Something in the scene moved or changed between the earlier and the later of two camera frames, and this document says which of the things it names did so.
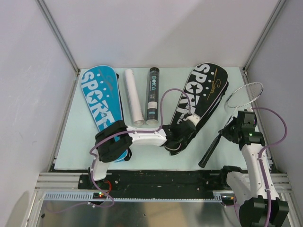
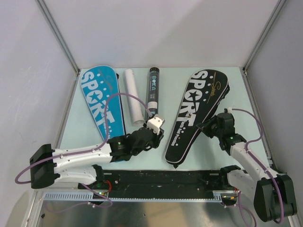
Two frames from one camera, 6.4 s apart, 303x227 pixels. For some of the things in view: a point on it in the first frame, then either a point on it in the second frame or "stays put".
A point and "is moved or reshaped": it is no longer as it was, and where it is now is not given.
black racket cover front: [206, 84] is moved or reshaped
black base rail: [189, 181] stays put
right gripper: [225, 130] -> [204, 126]
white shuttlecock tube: [136, 107] stays put
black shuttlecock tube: [153, 105] stays put
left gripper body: [182, 139] -> [153, 143]
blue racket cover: [101, 86] stays put
